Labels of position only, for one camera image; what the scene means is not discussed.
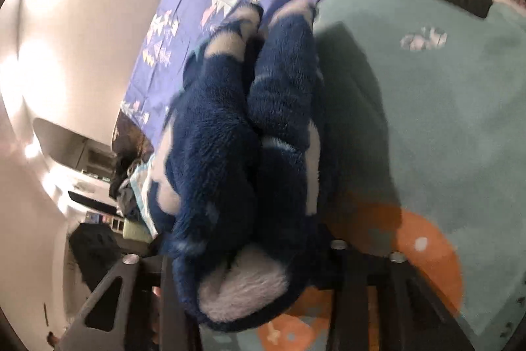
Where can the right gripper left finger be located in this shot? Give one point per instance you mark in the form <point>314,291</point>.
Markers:
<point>118,314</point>

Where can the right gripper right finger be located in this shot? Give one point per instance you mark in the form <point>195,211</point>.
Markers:
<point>385,304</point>

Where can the navy fleece baby onesie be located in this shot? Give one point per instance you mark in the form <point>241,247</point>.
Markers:
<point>242,168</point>

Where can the dark clothes pile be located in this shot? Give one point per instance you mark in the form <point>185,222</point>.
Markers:
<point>121,190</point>

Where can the teal printed bed quilt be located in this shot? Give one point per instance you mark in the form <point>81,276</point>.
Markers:
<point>428,105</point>

